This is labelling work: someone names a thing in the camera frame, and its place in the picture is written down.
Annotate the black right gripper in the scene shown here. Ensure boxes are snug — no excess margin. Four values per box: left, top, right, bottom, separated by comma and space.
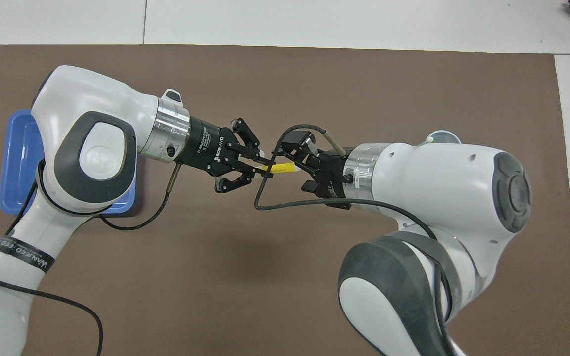
278, 130, 352, 208

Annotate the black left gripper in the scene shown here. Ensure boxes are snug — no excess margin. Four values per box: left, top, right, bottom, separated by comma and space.
175, 115, 272, 194

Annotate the yellow pen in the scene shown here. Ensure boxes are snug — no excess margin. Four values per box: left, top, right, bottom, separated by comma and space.
260, 163, 299, 175

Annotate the brown table mat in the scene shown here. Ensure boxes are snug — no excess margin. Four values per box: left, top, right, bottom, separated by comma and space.
0, 44, 570, 356

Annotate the translucent plastic cup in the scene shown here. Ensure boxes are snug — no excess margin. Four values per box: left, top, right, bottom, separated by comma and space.
424, 130, 462, 146

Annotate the blue plastic tray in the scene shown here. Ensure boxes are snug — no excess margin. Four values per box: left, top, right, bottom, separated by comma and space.
0, 110, 137, 218

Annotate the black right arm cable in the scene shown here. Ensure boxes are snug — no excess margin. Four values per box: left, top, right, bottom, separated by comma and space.
254, 124, 456, 342

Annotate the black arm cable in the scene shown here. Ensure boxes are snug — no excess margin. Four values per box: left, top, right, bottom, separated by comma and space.
0, 163, 183, 356
254, 124, 456, 342

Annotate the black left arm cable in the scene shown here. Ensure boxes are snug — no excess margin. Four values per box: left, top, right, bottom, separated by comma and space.
0, 163, 183, 356

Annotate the black left arm label strap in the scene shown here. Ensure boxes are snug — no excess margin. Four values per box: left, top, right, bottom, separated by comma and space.
0, 236, 55, 271

